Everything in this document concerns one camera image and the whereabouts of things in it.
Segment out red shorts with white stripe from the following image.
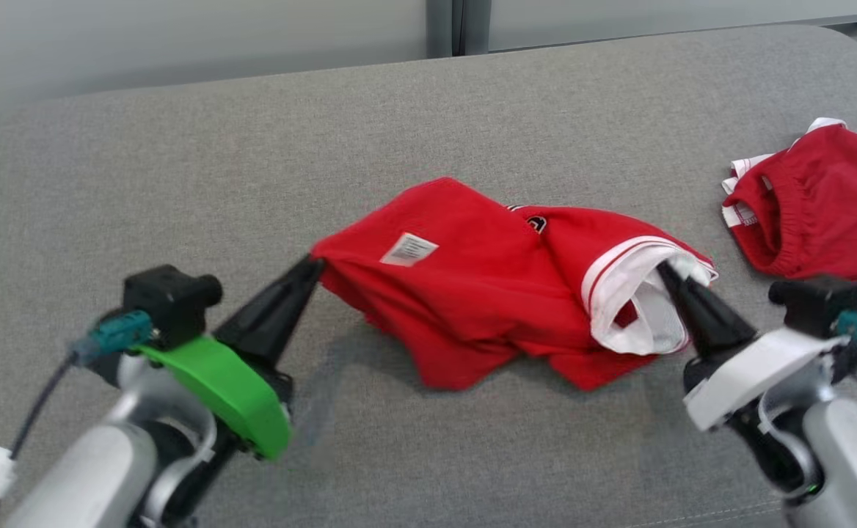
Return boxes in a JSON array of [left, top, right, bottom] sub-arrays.
[[721, 117, 857, 284]]

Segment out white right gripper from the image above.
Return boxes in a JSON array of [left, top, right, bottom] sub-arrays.
[[656, 262, 851, 432]]

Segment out red shirt white striped trim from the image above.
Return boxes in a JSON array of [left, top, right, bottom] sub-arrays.
[[311, 176, 719, 392]]

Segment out left camera cable teal connector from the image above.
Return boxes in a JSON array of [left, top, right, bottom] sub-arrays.
[[0, 310, 154, 528]]

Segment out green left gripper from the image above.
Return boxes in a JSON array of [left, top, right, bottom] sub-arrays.
[[135, 257, 324, 461]]

